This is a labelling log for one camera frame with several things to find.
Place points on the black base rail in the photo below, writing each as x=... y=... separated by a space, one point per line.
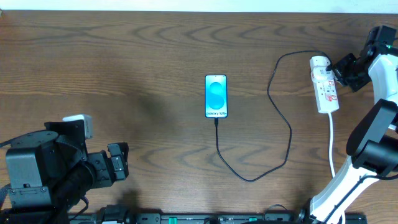
x=121 y=214

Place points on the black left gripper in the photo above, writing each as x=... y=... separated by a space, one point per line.
x=109 y=163

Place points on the blue smartphone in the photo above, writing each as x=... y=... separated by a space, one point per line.
x=216 y=96

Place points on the white usb wall charger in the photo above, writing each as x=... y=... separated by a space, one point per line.
x=320 y=69

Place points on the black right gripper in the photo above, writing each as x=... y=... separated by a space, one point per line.
x=347 y=70

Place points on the white power strip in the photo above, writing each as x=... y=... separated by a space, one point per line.
x=325 y=95

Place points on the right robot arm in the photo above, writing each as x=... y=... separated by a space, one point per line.
x=372 y=155

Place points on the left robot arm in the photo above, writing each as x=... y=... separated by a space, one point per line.
x=51 y=170

